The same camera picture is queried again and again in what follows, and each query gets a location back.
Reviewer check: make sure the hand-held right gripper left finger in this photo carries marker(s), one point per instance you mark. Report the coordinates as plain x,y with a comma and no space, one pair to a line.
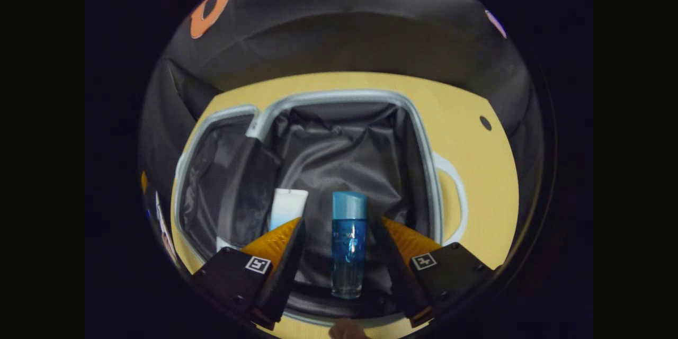
283,280

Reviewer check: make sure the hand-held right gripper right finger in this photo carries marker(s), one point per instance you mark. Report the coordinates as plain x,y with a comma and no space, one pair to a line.
402,280

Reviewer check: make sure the clear blue bottle with cap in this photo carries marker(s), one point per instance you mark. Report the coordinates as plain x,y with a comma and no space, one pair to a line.
348,243

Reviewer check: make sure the white suitcase with black lining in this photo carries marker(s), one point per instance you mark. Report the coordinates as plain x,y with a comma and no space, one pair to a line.
339,153

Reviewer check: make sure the black round table grommet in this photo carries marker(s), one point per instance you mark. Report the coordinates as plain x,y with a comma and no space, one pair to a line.
485,123

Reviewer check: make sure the black backdrop cloth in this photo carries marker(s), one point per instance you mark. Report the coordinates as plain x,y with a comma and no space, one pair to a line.
344,37

